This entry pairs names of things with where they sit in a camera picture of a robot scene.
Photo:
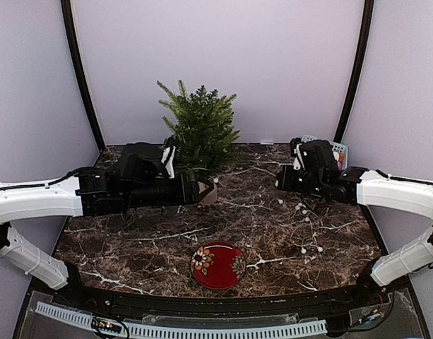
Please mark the small circuit board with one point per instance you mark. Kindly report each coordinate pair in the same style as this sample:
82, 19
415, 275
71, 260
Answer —
102, 324

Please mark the black front rail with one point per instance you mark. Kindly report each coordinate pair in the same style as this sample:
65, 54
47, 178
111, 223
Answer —
327, 301

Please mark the white ball string lights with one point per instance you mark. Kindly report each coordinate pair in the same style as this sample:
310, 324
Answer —
299, 211

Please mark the red floral plate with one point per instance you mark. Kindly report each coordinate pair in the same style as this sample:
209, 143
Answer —
218, 265

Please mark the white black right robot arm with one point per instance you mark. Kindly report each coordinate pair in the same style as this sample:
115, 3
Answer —
315, 171

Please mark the light blue plastic basket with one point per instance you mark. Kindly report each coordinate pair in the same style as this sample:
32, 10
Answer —
335, 147

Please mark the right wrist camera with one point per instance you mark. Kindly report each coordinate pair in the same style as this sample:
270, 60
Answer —
297, 164

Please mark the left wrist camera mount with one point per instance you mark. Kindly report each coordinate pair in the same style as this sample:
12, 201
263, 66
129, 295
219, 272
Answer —
167, 160

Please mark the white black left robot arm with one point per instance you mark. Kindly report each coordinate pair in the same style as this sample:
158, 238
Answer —
144, 175

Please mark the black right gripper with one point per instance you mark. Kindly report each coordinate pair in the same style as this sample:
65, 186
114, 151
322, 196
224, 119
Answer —
285, 181

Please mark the small green christmas tree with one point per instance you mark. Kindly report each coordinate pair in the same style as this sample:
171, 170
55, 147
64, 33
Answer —
204, 131

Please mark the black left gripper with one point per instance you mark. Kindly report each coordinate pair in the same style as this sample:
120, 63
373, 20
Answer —
191, 194

